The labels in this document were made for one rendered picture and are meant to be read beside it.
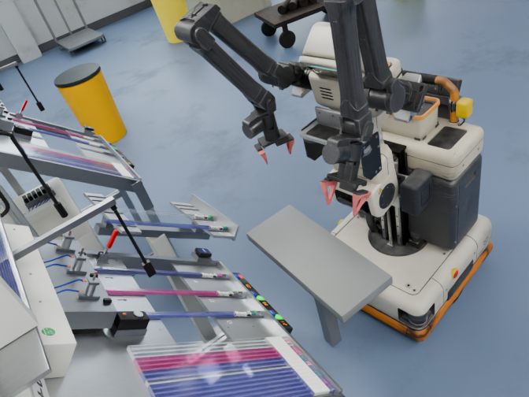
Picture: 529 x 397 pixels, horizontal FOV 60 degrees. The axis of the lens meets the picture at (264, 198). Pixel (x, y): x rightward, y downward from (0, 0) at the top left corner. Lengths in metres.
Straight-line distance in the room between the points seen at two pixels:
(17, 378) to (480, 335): 1.90
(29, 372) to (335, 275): 1.19
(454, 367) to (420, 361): 0.13
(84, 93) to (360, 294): 3.19
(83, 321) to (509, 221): 2.23
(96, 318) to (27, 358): 0.37
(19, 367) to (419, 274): 1.67
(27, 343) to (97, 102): 3.61
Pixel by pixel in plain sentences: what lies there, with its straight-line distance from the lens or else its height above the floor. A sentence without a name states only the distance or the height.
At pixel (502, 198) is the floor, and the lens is 2.92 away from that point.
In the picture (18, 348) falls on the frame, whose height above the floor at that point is 1.39.
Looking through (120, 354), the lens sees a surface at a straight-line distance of 1.13.
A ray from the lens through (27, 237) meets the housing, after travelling 1.33.
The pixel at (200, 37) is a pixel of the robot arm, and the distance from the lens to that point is 1.37.
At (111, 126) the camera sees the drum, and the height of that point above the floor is 0.16.
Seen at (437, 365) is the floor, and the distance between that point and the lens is 2.21.
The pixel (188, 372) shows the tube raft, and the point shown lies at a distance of 1.13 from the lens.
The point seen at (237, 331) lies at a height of 0.82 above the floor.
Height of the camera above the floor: 1.90
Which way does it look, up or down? 38 degrees down
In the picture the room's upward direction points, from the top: 17 degrees counter-clockwise
